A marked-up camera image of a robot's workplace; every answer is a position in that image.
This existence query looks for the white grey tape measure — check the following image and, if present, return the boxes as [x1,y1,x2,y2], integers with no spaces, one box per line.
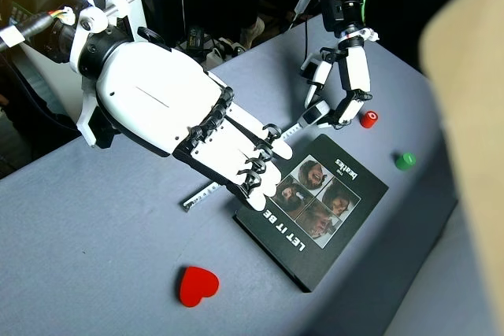
[182,100,331,213]

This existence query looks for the black Let It Be album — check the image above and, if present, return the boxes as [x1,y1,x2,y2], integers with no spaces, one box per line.
[232,134,390,294]

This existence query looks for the black power adapter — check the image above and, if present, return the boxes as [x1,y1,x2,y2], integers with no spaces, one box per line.
[188,27,206,52]

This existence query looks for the white power plugs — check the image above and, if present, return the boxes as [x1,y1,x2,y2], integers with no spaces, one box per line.
[204,36,247,68]

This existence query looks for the tan shoe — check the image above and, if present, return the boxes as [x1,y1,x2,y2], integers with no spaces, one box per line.
[239,17,267,50]

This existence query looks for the grey table cloth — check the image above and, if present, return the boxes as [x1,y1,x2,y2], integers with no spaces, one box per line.
[0,13,461,336]

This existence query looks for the red heart block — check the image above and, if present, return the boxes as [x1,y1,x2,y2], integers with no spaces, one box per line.
[179,265,221,308]

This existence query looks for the red cylinder block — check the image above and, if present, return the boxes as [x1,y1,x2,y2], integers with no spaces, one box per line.
[360,110,380,129]

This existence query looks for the green cylinder block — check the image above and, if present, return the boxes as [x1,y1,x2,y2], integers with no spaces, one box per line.
[395,151,417,172]

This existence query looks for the beige blurred board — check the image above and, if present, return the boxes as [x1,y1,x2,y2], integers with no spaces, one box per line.
[419,0,504,336]

